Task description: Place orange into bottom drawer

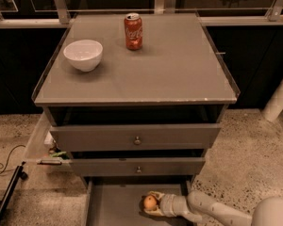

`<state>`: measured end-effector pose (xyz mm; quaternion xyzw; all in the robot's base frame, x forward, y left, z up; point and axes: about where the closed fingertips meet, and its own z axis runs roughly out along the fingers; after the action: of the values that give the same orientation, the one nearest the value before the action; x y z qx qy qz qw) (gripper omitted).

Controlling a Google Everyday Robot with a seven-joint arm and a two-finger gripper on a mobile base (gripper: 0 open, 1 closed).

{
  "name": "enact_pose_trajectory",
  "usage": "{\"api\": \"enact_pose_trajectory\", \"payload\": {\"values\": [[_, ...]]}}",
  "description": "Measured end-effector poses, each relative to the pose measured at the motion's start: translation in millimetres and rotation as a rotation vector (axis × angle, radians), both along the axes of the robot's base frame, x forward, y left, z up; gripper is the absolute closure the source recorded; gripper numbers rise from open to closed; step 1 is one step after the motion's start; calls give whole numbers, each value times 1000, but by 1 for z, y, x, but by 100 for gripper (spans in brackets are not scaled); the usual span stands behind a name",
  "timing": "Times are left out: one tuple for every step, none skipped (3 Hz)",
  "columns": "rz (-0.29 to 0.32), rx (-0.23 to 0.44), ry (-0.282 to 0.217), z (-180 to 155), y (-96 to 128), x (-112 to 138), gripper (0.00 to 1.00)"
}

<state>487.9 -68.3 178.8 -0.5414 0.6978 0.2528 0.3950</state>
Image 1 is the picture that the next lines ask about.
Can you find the white diagonal post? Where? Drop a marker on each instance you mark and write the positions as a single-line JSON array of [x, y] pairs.
[[275, 105]]

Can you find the grey drawer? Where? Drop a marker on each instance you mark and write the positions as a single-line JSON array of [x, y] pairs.
[[91, 138], [117, 201], [155, 166]]

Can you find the grey drawer cabinet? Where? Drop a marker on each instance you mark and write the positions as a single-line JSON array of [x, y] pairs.
[[175, 78]]

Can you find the red Coca-Cola can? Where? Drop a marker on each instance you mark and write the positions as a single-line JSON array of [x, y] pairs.
[[133, 31]]

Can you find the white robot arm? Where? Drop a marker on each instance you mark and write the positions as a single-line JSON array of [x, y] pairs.
[[197, 205]]

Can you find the clear acrylic side tray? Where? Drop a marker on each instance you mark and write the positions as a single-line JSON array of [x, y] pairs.
[[37, 149]]

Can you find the black stand leg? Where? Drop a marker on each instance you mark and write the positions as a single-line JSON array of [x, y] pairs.
[[17, 174]]

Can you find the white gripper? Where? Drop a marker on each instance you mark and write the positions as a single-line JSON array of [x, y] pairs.
[[169, 202]]

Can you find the bottom grey drawer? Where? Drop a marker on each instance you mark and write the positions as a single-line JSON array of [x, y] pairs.
[[117, 201]]

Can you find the top grey drawer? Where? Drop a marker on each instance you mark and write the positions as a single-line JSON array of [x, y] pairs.
[[91, 138]]

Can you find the orange fruit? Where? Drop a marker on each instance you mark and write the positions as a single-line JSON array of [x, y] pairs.
[[150, 203]]

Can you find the middle grey drawer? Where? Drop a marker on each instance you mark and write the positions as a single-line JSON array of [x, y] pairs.
[[155, 166]]

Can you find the white ceramic bowl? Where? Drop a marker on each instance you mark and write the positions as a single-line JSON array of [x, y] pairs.
[[84, 55]]

